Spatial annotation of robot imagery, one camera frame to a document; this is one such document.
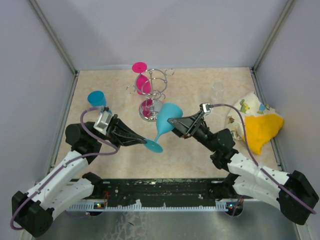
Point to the blue wine glass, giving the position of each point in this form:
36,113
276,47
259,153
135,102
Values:
169,110
98,101

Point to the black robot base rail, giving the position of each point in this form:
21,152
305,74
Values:
159,195

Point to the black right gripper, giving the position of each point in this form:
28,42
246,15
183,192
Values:
187,126

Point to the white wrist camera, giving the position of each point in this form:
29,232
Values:
206,108
102,123

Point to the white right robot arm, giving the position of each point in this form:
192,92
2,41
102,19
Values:
291,193

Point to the blue wine glass front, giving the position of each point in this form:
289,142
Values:
169,110

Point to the chrome wine glass rack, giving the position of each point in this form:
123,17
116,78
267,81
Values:
159,82

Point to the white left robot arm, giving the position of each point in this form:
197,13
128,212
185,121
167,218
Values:
57,175

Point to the clear wine glass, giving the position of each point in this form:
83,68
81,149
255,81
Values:
218,90

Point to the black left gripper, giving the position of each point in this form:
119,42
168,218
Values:
125,135

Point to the pink plastic wine glass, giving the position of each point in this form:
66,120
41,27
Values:
142,85

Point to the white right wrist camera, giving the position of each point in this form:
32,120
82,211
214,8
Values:
206,108

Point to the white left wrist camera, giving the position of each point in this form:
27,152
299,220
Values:
102,123

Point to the dinosaur print yellow cloth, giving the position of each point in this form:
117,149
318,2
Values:
252,119

